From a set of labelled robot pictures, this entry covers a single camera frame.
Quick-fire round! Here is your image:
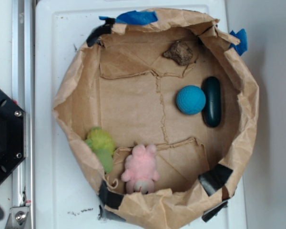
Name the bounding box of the metal corner bracket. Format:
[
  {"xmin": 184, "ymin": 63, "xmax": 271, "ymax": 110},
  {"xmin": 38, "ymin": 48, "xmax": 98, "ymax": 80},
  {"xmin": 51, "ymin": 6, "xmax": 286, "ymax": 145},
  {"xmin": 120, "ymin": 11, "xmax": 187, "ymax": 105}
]
[{"xmin": 5, "ymin": 206, "xmax": 31, "ymax": 229}]

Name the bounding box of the blue tape piece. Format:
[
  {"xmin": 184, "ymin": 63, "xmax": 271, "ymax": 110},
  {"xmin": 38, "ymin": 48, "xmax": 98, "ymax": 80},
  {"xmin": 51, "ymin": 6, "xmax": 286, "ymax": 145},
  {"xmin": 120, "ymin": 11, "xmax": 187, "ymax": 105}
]
[
  {"xmin": 228, "ymin": 28, "xmax": 249, "ymax": 57},
  {"xmin": 99, "ymin": 10, "xmax": 158, "ymax": 26}
]

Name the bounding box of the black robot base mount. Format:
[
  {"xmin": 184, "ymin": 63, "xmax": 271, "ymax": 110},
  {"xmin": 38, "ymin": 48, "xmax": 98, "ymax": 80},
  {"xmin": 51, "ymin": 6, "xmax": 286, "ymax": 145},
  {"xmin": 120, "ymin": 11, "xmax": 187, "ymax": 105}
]
[{"xmin": 0, "ymin": 89, "xmax": 25, "ymax": 185}]

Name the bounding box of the pink plush sheep toy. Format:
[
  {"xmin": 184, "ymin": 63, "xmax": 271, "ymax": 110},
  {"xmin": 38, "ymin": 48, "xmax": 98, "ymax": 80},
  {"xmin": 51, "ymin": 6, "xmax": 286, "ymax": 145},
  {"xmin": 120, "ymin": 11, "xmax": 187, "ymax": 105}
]
[{"xmin": 121, "ymin": 144, "xmax": 159, "ymax": 194}]

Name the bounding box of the white plastic tray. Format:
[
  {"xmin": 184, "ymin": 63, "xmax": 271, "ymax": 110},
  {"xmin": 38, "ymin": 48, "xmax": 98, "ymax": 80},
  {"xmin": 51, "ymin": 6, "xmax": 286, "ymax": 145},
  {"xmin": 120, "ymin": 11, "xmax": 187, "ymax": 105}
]
[{"xmin": 34, "ymin": 0, "xmax": 247, "ymax": 229}]

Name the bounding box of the black tape bottom right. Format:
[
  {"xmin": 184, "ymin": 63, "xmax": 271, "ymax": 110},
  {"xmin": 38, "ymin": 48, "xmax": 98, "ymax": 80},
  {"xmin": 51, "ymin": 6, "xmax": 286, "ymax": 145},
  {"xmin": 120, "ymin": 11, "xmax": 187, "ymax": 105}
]
[{"xmin": 201, "ymin": 200, "xmax": 228, "ymax": 222}]

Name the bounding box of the blue tape top piece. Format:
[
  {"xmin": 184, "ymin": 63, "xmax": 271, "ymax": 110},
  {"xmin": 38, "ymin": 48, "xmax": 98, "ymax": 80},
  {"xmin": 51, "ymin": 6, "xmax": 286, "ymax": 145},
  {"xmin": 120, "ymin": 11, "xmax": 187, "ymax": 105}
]
[{"xmin": 99, "ymin": 10, "xmax": 158, "ymax": 26}]

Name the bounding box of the black tape bottom left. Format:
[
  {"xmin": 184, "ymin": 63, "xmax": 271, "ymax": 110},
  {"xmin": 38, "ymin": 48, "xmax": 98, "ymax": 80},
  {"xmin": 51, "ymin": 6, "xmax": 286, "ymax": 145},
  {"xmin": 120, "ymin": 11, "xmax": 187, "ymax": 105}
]
[{"xmin": 98, "ymin": 180, "xmax": 126, "ymax": 222}]

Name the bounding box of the black tape top left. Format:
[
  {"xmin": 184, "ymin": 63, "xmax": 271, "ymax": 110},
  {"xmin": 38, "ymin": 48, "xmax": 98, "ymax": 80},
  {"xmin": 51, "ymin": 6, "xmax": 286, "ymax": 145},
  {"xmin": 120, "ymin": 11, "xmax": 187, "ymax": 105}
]
[{"xmin": 86, "ymin": 18, "xmax": 115, "ymax": 47}]

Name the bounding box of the brown rough rock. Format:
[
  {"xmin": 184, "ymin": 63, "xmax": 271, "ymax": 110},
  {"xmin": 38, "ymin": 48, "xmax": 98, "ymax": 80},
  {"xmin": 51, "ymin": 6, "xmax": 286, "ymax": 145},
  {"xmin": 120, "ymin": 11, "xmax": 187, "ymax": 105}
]
[{"xmin": 163, "ymin": 40, "xmax": 193, "ymax": 65}]

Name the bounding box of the black tape right inner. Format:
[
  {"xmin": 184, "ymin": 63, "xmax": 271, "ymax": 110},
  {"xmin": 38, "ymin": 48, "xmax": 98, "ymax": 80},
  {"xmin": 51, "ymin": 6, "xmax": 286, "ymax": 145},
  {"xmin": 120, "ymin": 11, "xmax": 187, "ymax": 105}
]
[{"xmin": 198, "ymin": 164, "xmax": 233, "ymax": 197}]

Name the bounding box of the green plush toy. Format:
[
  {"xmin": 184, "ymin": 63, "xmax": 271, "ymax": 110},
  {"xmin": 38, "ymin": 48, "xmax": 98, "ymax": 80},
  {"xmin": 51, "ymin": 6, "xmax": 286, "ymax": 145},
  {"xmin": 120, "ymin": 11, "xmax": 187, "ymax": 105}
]
[{"xmin": 85, "ymin": 127, "xmax": 115, "ymax": 174}]

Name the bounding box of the blue dimpled ball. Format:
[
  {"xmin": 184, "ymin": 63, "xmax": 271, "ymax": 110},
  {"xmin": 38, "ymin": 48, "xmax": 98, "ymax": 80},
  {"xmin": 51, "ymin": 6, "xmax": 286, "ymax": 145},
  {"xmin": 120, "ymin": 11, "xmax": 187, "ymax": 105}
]
[{"xmin": 176, "ymin": 85, "xmax": 206, "ymax": 115}]

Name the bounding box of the brown paper bag bin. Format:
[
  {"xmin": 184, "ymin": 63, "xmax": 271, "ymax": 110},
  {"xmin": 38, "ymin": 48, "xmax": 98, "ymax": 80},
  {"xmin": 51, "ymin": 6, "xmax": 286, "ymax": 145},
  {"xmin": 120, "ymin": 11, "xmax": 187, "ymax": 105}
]
[{"xmin": 53, "ymin": 8, "xmax": 259, "ymax": 229}]

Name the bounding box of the blue tape right piece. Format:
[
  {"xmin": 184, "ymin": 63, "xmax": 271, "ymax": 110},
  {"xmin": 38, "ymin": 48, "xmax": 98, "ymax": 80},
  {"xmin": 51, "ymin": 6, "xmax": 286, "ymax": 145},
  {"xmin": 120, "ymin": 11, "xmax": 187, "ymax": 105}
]
[{"xmin": 228, "ymin": 28, "xmax": 249, "ymax": 57}]

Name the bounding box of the dark teal oval capsule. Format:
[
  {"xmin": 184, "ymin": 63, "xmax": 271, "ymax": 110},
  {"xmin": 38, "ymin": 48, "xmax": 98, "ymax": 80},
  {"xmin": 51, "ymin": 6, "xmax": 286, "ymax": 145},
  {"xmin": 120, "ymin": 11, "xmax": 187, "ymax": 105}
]
[{"xmin": 202, "ymin": 76, "xmax": 222, "ymax": 128}]

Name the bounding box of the aluminium extrusion rail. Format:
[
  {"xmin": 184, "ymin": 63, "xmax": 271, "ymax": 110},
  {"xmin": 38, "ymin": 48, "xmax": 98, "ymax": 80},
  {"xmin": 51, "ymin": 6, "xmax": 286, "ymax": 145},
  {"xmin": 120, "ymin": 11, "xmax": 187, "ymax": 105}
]
[{"xmin": 12, "ymin": 0, "xmax": 37, "ymax": 229}]

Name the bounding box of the black tape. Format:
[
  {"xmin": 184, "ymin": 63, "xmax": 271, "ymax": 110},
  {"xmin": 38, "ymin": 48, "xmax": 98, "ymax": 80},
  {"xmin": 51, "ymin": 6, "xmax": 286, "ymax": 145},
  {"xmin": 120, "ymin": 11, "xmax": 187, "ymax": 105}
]
[
  {"xmin": 198, "ymin": 164, "xmax": 233, "ymax": 197},
  {"xmin": 201, "ymin": 200, "xmax": 228, "ymax": 222},
  {"xmin": 98, "ymin": 180, "xmax": 126, "ymax": 222},
  {"xmin": 86, "ymin": 18, "xmax": 115, "ymax": 47}
]

